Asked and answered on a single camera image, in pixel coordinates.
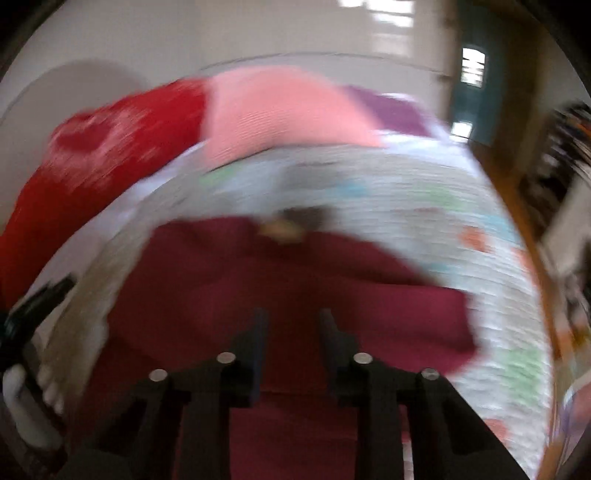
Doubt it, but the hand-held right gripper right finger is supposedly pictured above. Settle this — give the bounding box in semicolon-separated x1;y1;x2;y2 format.
318;308;532;480

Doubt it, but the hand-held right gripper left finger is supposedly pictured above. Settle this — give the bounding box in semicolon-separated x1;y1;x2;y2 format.
60;308;270;480

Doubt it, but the maroon garment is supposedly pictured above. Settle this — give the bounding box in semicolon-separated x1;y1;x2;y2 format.
69;216;482;480

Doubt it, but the person's left hand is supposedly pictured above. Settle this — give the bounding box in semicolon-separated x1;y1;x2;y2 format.
2;364;65;450

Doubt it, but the small brown dark item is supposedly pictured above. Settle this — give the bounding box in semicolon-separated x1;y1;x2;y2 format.
257;207;334;243

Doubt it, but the white printed bed sheet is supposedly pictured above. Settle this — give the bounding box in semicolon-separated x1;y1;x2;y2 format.
28;131;555;478

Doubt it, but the red blanket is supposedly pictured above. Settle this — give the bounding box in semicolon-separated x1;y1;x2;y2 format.
0;80;208;305

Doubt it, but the pink pillow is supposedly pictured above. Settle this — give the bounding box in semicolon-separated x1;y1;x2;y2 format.
199;65;384;168

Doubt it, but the purple pillow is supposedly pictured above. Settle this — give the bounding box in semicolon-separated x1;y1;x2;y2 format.
344;85;437;138

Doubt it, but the teal door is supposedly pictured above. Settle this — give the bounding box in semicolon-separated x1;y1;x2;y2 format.
450;41;502;146

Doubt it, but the cluttered shelf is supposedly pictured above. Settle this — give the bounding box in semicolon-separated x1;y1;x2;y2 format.
519;102;591;282

